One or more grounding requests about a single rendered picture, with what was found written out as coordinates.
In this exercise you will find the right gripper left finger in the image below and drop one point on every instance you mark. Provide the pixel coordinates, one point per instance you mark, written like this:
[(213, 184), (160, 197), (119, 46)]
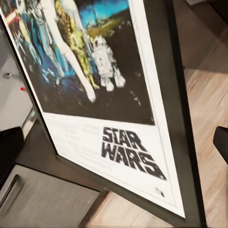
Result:
[(11, 142)]

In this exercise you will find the drop in sink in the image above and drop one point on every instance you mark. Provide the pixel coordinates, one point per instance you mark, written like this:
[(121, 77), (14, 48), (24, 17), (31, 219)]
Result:
[(5, 75)]

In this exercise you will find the oven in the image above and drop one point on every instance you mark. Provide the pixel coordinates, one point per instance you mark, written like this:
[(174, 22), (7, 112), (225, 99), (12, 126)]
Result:
[(213, 14)]

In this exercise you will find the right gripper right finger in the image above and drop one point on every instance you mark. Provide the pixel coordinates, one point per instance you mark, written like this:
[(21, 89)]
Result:
[(220, 141)]

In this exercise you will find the dishwasher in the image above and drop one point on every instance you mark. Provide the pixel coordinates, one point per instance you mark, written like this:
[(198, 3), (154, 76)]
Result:
[(30, 198)]

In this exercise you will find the poster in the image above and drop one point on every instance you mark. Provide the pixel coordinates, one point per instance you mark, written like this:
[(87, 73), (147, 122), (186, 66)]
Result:
[(106, 80)]

